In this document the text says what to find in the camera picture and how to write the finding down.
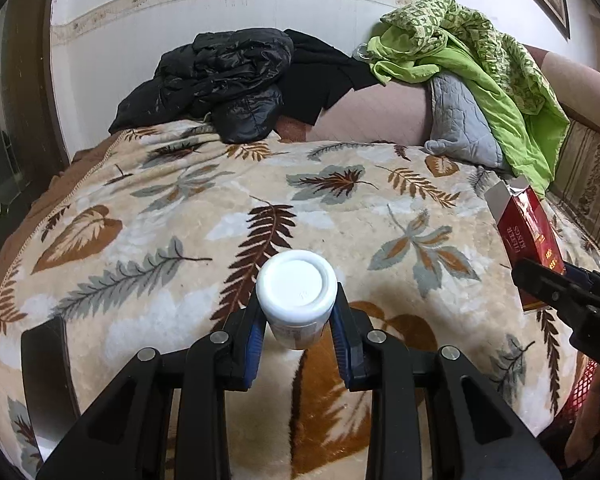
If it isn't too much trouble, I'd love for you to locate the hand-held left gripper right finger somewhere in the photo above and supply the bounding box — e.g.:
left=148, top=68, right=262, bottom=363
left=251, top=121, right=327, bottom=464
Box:
left=330, top=282, right=563, bottom=480

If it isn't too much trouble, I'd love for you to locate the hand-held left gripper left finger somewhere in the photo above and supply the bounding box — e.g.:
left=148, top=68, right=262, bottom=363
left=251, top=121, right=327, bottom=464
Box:
left=36, top=287, right=268, bottom=480

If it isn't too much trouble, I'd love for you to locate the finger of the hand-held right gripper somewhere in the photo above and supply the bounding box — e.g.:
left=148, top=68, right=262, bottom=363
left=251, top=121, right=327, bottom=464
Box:
left=562, top=260, right=600, bottom=295
left=511, top=257, right=588, bottom=311

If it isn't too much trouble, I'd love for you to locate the red cigarette box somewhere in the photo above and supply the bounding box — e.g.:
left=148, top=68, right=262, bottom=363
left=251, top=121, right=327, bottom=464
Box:
left=484, top=176, right=566, bottom=316

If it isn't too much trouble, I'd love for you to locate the red mesh basket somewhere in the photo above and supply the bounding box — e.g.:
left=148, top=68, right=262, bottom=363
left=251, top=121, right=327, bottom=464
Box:
left=560, top=360, right=598, bottom=418

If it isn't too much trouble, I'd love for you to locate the white plastic spray bottle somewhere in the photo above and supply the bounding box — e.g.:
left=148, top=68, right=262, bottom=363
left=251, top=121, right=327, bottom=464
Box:
left=256, top=250, right=339, bottom=351

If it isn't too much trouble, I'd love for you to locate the striped patterned sofa back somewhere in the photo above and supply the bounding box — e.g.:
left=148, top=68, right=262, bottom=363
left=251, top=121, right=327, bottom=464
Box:
left=545, top=115, right=600, bottom=271

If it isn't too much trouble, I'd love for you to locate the leaf-patterned beige blanket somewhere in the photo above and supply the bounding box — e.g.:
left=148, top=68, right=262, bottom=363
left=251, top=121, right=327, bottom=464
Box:
left=0, top=125, right=600, bottom=480

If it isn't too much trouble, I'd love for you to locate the grey quilted pillow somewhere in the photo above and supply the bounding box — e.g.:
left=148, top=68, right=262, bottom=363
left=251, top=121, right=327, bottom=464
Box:
left=424, top=72, right=511, bottom=171

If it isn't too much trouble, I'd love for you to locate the black smartphone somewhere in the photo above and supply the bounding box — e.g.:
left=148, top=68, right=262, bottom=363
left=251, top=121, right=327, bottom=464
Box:
left=20, top=316, right=83, bottom=443

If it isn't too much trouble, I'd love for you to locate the lime green patterned quilt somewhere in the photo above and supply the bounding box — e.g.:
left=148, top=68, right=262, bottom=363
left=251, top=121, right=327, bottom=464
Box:
left=367, top=0, right=571, bottom=198

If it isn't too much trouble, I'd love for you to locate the pink padded cushion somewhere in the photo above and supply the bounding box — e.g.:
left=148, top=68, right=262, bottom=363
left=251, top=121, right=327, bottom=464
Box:
left=277, top=42, right=600, bottom=148

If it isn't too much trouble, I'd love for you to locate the black cloth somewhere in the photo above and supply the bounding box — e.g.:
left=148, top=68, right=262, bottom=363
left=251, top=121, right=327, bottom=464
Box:
left=277, top=29, right=381, bottom=126

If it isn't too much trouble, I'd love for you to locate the black puffer jacket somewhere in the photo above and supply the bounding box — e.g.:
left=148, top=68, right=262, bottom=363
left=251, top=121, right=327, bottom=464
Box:
left=108, top=30, right=295, bottom=143

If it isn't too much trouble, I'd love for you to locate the wooden glass door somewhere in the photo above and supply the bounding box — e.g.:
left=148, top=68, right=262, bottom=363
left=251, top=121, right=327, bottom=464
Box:
left=0, top=0, right=75, bottom=261

